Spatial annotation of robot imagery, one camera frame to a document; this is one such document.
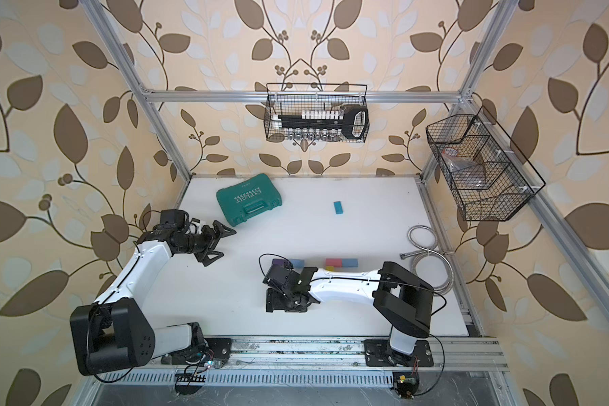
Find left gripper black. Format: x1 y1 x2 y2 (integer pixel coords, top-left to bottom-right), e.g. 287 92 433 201
176 220 234 264

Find pink block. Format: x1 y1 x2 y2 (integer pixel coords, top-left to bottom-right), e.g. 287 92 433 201
325 258 343 268

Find light blue block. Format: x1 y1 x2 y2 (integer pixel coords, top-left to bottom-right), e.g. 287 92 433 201
341 258 359 268
290 259 305 269

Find teal block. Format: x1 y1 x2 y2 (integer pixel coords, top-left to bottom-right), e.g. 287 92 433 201
333 201 343 215

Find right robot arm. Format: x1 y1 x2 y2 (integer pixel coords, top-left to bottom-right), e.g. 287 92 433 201
263 262 436 356

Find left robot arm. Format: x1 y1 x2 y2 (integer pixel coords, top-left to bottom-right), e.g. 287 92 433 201
69 209 236 378

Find green plastic tool case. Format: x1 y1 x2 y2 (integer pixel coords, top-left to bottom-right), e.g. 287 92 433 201
216 174 283 227

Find black tool in basket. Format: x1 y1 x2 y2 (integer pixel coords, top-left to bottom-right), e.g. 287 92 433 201
266 106 370 141

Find plastic bag in basket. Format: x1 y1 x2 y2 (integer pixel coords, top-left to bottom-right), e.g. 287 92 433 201
442 148 487 189

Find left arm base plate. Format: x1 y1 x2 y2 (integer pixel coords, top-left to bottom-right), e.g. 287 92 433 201
161 338 233 369

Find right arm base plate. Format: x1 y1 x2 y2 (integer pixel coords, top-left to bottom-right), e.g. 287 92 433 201
363 339 434 368

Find metal flexible hose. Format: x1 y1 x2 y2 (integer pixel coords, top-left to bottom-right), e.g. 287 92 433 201
399 224 455 298

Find back wire basket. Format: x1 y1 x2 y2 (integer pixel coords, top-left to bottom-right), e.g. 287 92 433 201
263 81 370 144

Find wire basket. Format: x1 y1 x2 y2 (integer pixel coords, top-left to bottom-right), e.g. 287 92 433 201
263 81 370 144
426 107 546 222

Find right wire basket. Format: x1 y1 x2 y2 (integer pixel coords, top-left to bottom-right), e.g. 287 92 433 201
426 107 546 222

